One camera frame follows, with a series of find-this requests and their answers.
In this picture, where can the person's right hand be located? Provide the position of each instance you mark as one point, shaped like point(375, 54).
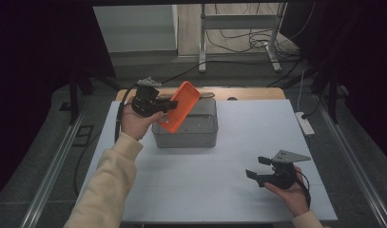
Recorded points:
point(292, 198)

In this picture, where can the dark curtain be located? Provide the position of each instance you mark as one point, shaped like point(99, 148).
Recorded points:
point(365, 63)
point(39, 79)

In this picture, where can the aluminium floor rail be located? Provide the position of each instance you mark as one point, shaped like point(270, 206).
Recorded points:
point(352, 164)
point(51, 171)

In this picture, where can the white power strip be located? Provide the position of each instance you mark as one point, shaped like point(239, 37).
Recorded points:
point(305, 124)

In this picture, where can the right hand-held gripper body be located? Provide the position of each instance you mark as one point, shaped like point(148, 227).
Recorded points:
point(283, 177)

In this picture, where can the grey metal stand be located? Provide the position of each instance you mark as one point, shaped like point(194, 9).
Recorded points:
point(238, 22)

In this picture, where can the white table mat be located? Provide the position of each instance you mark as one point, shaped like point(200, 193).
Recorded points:
point(213, 177)

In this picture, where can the orange phone case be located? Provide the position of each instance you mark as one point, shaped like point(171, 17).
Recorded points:
point(181, 107)

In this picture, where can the person's left hand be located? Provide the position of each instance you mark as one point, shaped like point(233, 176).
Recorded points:
point(135, 125)

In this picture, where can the black stand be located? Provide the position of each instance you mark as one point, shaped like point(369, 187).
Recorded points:
point(333, 98)
point(74, 95)

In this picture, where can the wooden table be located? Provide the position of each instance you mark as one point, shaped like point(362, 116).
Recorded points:
point(254, 93)

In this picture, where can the grey translucent storage box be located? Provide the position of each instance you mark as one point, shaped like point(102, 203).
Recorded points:
point(197, 133)

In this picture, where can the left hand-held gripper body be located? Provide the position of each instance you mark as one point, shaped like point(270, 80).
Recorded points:
point(146, 101)

